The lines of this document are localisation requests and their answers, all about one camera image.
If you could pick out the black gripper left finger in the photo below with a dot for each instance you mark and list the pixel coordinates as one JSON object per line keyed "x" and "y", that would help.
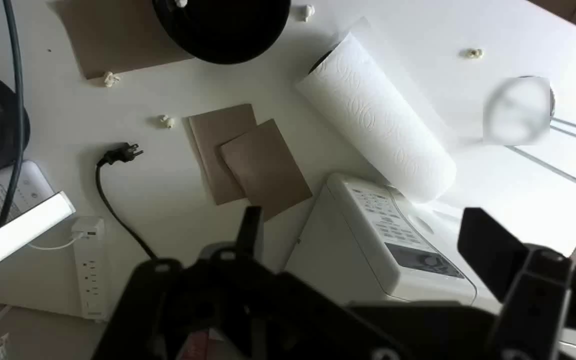
{"x": 249, "y": 238}

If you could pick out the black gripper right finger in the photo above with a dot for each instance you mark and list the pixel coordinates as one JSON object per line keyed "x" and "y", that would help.
{"x": 491, "y": 251}

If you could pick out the white paper towel roll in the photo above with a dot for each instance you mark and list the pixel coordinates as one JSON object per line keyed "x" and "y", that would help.
{"x": 357, "y": 98}

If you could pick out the brown cardboard piece lower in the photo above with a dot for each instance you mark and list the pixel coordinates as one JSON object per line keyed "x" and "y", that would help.
{"x": 267, "y": 170}

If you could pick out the brown cardboard piece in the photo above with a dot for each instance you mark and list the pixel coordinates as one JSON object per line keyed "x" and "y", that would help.
{"x": 267, "y": 170}
{"x": 208, "y": 132}

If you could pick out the chrome paper towel holder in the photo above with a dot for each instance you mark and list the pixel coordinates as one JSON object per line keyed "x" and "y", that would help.
{"x": 535, "y": 120}

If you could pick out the white microwave oven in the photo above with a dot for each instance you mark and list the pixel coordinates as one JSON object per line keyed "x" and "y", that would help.
{"x": 366, "y": 242}

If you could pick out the brown cardboard piece upper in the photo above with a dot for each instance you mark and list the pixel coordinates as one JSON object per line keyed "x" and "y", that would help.
{"x": 208, "y": 132}

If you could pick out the white popcorn piece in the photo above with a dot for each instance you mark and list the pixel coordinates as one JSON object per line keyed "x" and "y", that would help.
{"x": 473, "y": 53}
{"x": 166, "y": 122}
{"x": 305, "y": 12}
{"x": 110, "y": 79}

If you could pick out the white power strip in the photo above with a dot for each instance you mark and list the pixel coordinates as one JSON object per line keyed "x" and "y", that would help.
{"x": 91, "y": 269}

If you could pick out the black round bowl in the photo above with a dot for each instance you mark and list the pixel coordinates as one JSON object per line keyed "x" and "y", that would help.
{"x": 222, "y": 30}

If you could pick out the large brown cardboard sheet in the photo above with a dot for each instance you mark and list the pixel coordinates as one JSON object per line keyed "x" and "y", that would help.
{"x": 117, "y": 37}

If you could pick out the white flat bar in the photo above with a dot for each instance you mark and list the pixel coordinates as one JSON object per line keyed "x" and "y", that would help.
{"x": 35, "y": 222}

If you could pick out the black power cord plug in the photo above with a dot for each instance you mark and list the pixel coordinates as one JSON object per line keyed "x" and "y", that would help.
{"x": 107, "y": 184}

